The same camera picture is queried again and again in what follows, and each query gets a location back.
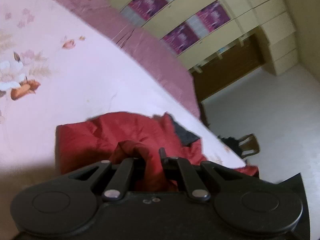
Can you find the purple poster upper right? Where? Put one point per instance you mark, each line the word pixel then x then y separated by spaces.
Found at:
pixel 208 19

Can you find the wooden chair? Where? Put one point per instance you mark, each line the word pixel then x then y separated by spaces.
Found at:
pixel 249 145

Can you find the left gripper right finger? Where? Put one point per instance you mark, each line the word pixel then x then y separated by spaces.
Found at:
pixel 181 171

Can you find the red puffer jacket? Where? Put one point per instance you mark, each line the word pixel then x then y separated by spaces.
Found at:
pixel 121 135

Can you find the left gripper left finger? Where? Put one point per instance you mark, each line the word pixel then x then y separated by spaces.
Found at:
pixel 116 188

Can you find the purple poster lower left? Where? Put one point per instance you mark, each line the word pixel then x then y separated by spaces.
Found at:
pixel 138 12

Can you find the purple poster lower right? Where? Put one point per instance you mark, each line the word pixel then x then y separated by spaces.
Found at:
pixel 180 38

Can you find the black flat panel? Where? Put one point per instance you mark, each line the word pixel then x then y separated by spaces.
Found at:
pixel 295 183

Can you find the cream wardrobe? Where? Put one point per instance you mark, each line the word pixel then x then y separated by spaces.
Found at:
pixel 267 19

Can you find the brown wooden door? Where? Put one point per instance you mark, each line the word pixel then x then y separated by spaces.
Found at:
pixel 234 64

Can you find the pink floral bed sheet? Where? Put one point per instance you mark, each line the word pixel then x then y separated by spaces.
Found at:
pixel 55 70

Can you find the mauve quilted blanket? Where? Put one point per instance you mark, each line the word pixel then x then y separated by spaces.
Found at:
pixel 149 52

